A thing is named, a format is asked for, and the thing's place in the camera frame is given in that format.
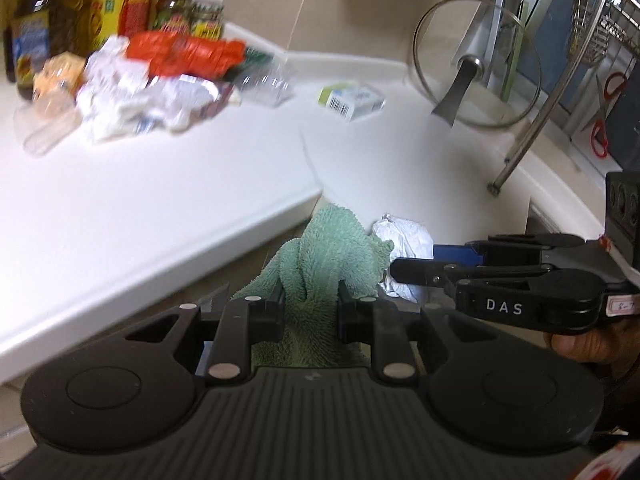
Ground small sauce jar checked lid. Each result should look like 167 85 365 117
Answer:
189 1 225 42

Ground grey cutting board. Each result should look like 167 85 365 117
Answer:
456 0 524 97

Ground orange plastic bag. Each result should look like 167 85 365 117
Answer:
124 29 247 79

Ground clear plastic container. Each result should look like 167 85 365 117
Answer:
13 99 82 157

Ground dark oil bottle blue label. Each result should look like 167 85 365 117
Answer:
10 0 55 102

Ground clear plastic bottle green label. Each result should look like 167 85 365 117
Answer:
221 46 297 109

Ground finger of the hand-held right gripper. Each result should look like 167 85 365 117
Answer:
433 232 587 268
389 256 553 290

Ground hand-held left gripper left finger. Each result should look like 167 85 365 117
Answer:
122 282 287 387

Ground red handled scissors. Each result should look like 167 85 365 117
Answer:
589 71 629 160

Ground green towel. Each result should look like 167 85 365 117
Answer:
234 201 397 367

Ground stainless steel dish rack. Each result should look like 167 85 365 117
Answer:
486 0 640 197

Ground oil bottle orange handle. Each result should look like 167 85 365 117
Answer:
89 0 162 54

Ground large sauce jar dark lid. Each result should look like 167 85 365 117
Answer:
151 0 197 34

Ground silver foil pack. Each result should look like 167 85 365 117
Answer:
174 73 237 118

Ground yellow printed plastic bag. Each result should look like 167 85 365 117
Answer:
31 51 87 104

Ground white paper ball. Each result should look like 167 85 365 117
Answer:
371 211 435 304

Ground white paper towel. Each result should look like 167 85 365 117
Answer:
74 35 222 144

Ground person's right hand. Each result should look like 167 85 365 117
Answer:
549 312 640 377

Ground glass pot lid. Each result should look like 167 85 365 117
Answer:
411 0 544 129

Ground yellow oil bottle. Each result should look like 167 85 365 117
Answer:
50 0 97 57

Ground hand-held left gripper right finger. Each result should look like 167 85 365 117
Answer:
338 281 482 387

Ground white green small box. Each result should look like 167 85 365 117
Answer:
316 80 388 123

